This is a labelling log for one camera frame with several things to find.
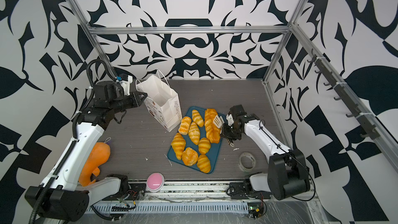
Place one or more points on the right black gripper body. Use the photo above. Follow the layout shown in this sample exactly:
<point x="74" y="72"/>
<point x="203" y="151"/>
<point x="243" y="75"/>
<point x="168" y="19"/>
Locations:
<point x="231" y="132"/>

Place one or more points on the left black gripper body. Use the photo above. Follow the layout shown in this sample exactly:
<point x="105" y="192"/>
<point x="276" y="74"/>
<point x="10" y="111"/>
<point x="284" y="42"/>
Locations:
<point x="122" y="103"/>

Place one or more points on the long braided fake bread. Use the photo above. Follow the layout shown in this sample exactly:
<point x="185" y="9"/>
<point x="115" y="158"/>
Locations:
<point x="212" y="131"/>

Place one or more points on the white paper gift bag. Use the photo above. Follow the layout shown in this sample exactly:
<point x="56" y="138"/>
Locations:
<point x="162" y="102"/>

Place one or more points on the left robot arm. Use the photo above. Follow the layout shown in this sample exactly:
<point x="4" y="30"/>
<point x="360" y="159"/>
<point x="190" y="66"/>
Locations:
<point x="60" y="195"/>

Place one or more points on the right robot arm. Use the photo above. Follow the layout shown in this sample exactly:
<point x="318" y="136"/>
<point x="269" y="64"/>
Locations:
<point x="287" y="176"/>

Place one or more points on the fake croissant small centre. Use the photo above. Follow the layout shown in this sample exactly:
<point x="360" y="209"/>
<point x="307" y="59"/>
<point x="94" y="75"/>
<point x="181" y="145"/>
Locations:
<point x="204" y="146"/>

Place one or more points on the fake croissant bottom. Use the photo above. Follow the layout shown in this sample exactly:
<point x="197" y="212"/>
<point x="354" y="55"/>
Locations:
<point x="203" y="163"/>

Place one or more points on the fake croissant left large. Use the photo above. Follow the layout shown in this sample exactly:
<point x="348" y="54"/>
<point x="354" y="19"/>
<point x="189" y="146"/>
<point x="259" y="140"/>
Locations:
<point x="178" y="145"/>

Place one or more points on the round fake bread roll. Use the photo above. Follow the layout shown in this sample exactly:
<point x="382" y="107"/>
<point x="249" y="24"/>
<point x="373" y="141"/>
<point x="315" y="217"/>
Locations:
<point x="189" y="157"/>

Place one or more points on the clear tape roll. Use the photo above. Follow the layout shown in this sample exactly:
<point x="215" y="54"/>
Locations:
<point x="247" y="162"/>

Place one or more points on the teal plastic tray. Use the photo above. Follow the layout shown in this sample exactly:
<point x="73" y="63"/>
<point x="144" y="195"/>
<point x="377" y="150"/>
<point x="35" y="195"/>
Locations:
<point x="213" y="152"/>

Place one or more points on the orange plush toy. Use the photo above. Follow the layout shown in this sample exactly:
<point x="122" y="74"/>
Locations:
<point x="98" y="156"/>

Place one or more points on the small circuit board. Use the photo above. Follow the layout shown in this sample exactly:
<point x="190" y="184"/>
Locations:
<point x="257" y="211"/>

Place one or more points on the pink push button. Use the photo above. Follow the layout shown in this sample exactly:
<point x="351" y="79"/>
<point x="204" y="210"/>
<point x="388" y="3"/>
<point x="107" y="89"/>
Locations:
<point x="155" y="182"/>

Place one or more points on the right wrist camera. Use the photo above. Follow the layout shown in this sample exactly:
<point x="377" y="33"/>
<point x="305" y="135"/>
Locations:
<point x="230" y="119"/>

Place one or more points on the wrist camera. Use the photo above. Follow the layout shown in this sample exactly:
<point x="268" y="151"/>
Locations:
<point x="230" y="119"/>
<point x="125" y="81"/>

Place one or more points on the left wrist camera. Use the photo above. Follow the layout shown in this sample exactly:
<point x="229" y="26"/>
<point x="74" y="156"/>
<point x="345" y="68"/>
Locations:
<point x="125" y="81"/>

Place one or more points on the white cable duct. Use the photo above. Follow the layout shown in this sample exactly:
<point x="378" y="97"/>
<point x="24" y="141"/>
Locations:
<point x="179" y="207"/>

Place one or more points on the black hook rail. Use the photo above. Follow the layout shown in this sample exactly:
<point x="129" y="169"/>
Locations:
<point x="345" y="94"/>

